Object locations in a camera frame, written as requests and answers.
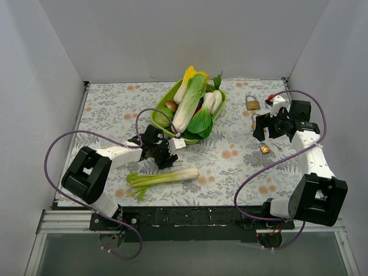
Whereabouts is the large brass padlock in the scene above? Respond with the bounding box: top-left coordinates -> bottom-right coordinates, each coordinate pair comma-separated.
245,94 -> 261,111
251,113 -> 258,130

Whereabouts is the small brass padlock shackle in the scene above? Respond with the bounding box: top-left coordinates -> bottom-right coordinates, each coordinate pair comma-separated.
172,160 -> 184,167

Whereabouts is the small brass padlock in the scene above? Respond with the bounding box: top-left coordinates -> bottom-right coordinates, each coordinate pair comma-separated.
259,142 -> 271,154

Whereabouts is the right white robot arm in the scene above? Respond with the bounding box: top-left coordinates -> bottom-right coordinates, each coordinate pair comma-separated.
253,95 -> 348,229

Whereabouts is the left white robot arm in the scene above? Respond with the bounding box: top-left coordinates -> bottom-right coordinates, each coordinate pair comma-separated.
62,125 -> 186,230

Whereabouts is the toy celery stalk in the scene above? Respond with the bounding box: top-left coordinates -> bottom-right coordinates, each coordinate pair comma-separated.
126,168 -> 200,202

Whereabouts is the toy green cabbage head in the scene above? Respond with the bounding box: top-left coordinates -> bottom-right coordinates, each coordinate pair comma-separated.
155,107 -> 174,128

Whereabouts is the toy brown mushroom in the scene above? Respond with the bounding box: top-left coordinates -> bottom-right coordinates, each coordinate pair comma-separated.
165,101 -> 178,113

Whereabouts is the green plastic basket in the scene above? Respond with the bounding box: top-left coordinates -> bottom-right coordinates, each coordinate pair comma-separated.
151,78 -> 228,145

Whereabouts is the toy bok choy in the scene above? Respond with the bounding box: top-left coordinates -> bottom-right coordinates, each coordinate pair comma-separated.
201,90 -> 223,116

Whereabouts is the floral table mat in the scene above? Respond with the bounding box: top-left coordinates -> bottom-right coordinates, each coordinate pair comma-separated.
69,79 -> 302,206

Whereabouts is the large toy napa cabbage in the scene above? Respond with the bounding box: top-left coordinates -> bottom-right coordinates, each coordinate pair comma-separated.
172,72 -> 209,133

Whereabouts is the toy leafy green sprig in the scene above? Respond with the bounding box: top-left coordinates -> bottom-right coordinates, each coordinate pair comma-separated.
212,72 -> 223,90

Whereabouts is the yellow toy cabbage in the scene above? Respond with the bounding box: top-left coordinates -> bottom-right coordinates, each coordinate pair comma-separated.
173,66 -> 209,105

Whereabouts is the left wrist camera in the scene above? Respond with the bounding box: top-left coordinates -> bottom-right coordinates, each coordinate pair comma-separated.
168,138 -> 186,154

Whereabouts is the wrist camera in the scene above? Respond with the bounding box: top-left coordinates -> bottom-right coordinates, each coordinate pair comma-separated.
168,138 -> 186,154
265,94 -> 286,117

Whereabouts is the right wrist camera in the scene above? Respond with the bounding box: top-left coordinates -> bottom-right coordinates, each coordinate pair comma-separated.
265,94 -> 286,117

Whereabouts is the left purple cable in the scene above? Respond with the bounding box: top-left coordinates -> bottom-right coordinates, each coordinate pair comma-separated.
45,108 -> 182,259

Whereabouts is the purple cable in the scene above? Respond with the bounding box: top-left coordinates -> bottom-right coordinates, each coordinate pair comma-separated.
45,108 -> 182,259
234,89 -> 328,250

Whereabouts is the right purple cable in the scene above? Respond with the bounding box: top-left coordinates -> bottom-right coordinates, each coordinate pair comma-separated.
234,89 -> 328,250

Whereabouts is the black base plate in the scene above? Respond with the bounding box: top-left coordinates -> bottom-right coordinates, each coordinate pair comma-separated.
51,201 -> 297,244

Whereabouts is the aluminium frame rail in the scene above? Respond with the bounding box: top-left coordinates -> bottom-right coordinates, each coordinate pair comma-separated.
24,209 -> 95,276

